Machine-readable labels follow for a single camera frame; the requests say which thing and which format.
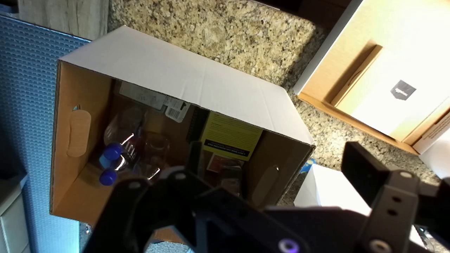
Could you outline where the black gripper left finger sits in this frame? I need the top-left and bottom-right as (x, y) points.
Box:
(187, 139), (204, 176)

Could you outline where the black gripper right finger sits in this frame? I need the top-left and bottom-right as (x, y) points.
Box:
(341, 141), (391, 208)

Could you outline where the white cardboard storage box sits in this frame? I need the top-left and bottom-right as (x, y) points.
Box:
(48, 25), (317, 226)

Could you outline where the yellow black book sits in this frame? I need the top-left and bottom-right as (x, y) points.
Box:
(201, 111), (265, 160)

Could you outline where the clear packet white label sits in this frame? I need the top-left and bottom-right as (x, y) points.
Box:
(118, 83), (191, 124)

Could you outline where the blue printed tube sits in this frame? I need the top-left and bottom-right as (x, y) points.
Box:
(298, 160), (315, 176)

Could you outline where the flat tan cardboard tray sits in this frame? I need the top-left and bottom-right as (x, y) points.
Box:
(294, 0), (450, 156)

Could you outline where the blue perforated panel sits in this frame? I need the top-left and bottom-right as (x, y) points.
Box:
(0, 11), (90, 253)

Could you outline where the white plastic drawer unit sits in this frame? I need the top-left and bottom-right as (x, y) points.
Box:
(0, 174), (33, 253)

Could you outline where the white hanging cloth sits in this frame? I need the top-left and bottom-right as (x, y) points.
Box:
(16, 0), (111, 41)

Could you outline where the white paper handle bag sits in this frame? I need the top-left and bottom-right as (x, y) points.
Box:
(293, 160), (428, 250)

